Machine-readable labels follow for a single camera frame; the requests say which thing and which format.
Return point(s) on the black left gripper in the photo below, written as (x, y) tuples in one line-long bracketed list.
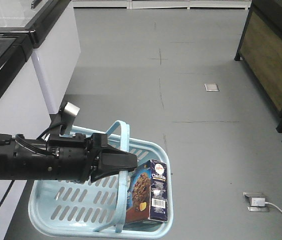
[(81, 158)]

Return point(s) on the light blue plastic basket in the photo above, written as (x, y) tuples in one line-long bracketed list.
[(92, 209)]

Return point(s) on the dark blue Chocofello cookie box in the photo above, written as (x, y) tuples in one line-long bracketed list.
[(147, 195)]

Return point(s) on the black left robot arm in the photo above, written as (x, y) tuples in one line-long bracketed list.
[(25, 159)]

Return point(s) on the near white chest freezer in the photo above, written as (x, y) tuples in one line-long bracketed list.
[(22, 110)]

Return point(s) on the white chest freezer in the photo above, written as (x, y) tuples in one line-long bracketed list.
[(22, 110), (52, 30)]

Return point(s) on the far white chest freezer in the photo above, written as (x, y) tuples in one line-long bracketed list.
[(52, 30)]

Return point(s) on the small steel floor plate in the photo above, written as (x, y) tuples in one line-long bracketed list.
[(211, 87)]

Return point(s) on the open floor socket box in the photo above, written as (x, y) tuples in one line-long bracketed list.
[(246, 196)]

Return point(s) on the white power adapter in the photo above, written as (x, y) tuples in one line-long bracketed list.
[(257, 201)]

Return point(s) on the wood panel display stand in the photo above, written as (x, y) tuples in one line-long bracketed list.
[(260, 47)]

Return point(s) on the white shelf base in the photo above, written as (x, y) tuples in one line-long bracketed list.
[(163, 4)]

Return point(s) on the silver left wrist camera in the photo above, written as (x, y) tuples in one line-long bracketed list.
[(66, 114)]

